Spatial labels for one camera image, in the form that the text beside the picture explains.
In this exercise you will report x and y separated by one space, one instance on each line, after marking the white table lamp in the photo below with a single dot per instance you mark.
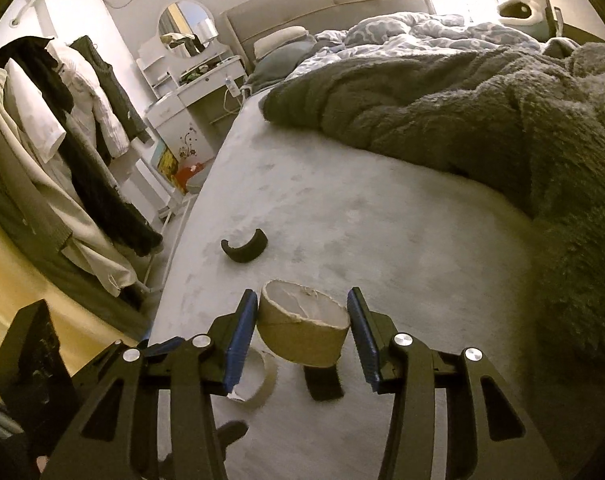
206 31

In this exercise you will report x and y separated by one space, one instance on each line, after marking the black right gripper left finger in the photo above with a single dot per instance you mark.
115 433

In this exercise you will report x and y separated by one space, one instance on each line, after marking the metal clothes rack base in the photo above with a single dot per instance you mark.
157 265

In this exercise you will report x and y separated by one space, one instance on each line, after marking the patterned blue white duvet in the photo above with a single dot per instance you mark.
413 33

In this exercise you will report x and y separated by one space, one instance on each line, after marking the white charger with cable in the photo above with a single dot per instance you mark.
236 93

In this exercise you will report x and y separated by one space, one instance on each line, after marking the red toy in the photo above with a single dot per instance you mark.
186 173

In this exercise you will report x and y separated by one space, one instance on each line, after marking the cream pillow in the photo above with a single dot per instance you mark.
273 41

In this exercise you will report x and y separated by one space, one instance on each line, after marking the grey upholstered headboard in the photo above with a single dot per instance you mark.
254 19

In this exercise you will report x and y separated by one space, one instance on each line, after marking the colourful picture book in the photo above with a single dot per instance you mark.
164 162

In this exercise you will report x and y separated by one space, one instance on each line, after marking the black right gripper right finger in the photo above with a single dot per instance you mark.
489 435

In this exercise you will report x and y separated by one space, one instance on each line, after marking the white hanging shirt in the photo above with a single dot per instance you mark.
44 130

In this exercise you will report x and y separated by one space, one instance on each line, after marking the black flat plastic piece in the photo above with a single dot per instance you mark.
323 383

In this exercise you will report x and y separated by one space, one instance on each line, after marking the dark grey fleece blanket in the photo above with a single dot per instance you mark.
527 125

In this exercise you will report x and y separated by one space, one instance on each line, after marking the brown cardboard tape roll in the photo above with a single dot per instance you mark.
302 325

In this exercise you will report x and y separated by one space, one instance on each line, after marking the grey blue pillow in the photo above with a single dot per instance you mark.
278 64

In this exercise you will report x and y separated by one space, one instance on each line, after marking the white dressing table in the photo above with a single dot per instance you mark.
188 114

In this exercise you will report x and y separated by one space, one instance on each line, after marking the round vanity mirror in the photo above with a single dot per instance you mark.
176 28

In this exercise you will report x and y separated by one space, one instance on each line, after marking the black hanging jacket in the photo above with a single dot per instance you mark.
72 92

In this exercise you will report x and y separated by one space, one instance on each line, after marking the beige hanging garment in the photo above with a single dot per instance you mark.
84 243

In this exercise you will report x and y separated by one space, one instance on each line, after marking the dark green hanging coat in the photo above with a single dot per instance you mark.
118 98

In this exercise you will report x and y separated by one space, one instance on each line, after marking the black curved plastic piece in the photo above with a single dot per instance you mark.
251 250

